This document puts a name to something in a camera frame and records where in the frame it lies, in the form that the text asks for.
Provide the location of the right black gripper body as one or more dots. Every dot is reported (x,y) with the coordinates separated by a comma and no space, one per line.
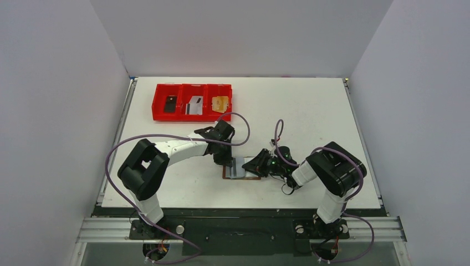
(262,162)

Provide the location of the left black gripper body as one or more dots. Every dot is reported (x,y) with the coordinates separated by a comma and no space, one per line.
(223,155)

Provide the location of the brown leather card holder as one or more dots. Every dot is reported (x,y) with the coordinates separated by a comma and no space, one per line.
(249,176)

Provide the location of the white card magnetic stripe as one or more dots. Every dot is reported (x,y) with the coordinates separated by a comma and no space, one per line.
(236,170)

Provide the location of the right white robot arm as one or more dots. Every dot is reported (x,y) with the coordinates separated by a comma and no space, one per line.
(341,173)

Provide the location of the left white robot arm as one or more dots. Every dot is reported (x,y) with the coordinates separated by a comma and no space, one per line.
(144,168)

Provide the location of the yellow card holder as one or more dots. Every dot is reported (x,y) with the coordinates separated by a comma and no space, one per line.
(220,104)

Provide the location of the white cards in bin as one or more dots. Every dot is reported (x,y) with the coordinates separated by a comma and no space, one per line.
(194,106)

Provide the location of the black card holder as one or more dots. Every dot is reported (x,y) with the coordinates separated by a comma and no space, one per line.
(170,104)

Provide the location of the red right bin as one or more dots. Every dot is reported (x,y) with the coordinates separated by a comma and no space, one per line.
(210,91)

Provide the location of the red bin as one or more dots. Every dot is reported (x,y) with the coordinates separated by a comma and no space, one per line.
(189,90)
(210,91)
(157,107)

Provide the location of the red middle bin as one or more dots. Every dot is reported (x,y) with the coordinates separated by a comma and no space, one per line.
(189,90)

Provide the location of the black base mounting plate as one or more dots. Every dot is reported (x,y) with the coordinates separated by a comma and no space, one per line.
(309,236)

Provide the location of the red left bin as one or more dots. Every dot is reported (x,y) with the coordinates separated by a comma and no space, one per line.
(157,107)

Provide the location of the aluminium frame rail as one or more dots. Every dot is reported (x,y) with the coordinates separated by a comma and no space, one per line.
(118,230)

